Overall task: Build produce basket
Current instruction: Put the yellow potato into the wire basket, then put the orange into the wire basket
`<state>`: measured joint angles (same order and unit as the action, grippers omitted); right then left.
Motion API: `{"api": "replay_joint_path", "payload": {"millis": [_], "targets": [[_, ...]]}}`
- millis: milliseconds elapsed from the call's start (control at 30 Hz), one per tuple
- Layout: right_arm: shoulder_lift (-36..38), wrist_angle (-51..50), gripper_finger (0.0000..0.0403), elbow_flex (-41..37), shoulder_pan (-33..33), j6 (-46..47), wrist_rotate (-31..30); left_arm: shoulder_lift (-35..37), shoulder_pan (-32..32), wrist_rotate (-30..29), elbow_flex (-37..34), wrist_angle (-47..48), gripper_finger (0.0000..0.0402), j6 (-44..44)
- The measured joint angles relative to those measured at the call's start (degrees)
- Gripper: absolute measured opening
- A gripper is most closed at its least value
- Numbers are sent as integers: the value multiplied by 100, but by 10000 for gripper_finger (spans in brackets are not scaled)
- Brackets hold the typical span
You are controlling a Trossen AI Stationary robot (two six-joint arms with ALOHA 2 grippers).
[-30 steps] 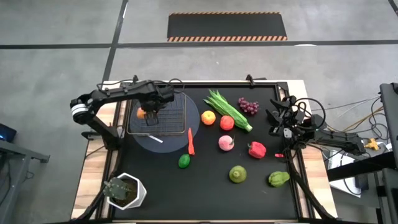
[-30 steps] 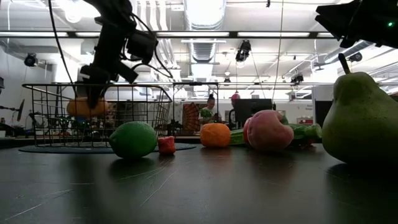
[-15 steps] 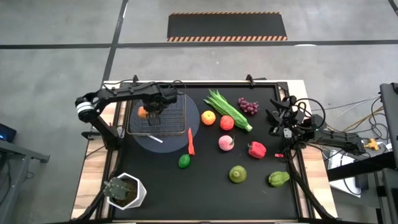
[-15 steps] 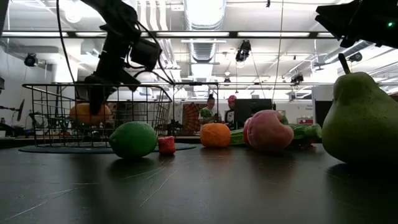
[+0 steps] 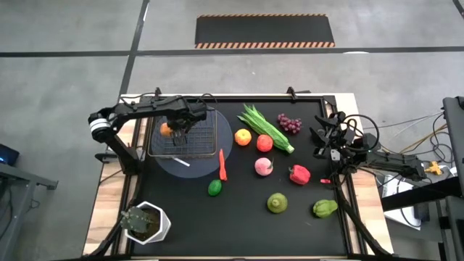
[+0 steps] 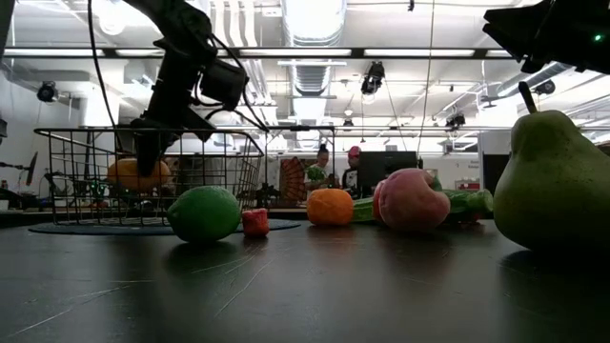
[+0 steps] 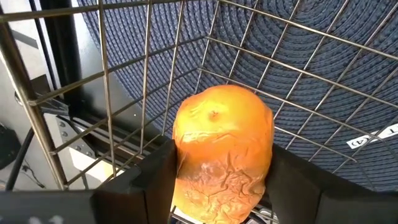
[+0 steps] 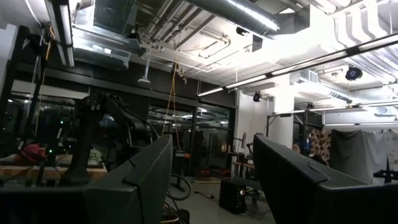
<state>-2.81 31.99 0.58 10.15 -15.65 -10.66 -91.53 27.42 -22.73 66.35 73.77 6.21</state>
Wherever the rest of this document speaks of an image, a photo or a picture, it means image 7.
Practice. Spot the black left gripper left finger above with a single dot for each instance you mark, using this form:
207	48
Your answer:
93	208

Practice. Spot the black table frame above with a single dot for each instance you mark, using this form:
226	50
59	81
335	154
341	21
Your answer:
62	46

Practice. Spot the white label strip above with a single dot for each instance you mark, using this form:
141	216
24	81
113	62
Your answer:
357	142

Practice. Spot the orange fruit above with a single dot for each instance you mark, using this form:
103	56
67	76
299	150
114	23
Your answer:
224	149

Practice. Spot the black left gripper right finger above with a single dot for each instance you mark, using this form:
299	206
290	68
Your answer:
342	205

